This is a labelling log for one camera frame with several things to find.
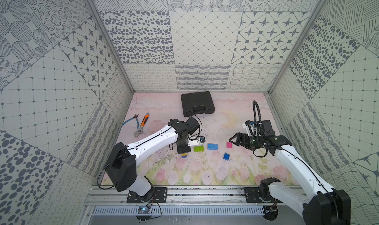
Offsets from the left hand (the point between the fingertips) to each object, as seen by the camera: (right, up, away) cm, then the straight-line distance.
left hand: (188, 148), depth 79 cm
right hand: (+27, +2, +1) cm, 27 cm away
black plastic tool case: (+7, +25, +29) cm, 39 cm away
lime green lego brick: (+6, -4, +11) cm, 14 cm away
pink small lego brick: (+25, -1, +11) cm, 27 cm away
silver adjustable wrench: (-34, +6, +19) cm, 39 cm away
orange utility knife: (-32, +13, +25) cm, 43 cm away
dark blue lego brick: (+23, -7, +7) cm, 25 cm away
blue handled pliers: (-40, +15, +26) cm, 49 cm away
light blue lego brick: (+15, -2, +11) cm, 19 cm away
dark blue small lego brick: (-3, -8, +9) cm, 12 cm away
